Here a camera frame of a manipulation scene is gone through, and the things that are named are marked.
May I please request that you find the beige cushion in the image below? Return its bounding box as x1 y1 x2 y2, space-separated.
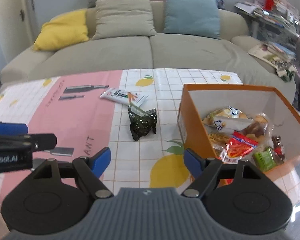
93 0 157 40

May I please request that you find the yellow cushion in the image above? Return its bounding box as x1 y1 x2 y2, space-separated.
33 9 89 51

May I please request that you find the green nut snack bag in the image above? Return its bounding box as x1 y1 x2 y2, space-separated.
253 147 277 172

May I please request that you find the magazine stack on sofa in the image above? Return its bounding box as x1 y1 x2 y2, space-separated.
248 42 298 82

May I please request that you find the dried fruit snack bag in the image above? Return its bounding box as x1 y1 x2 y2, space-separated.
240 113 274 142

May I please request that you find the white snack stick packet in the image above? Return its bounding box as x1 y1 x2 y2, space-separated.
100 88 148 107

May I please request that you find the red spicy snack packet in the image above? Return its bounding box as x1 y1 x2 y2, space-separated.
219 132 258 164

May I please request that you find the white door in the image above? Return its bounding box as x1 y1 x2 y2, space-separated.
0 0 34 63

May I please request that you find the beige sofa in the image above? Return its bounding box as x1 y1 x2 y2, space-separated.
1 2 296 101

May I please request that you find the cluttered side shelf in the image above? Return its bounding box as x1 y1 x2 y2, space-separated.
235 0 300 47

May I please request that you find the light blue cushion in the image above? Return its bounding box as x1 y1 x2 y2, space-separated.
164 0 221 39

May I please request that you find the bread snack bag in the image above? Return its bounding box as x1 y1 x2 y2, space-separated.
202 106 253 134

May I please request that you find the orange cardboard box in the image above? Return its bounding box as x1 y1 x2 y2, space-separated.
178 84 300 180

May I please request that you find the pink white lemon tablecloth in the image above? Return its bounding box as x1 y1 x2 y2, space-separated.
0 68 300 205

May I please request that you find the dark green seaweed packet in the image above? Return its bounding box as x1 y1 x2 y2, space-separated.
128 103 158 141

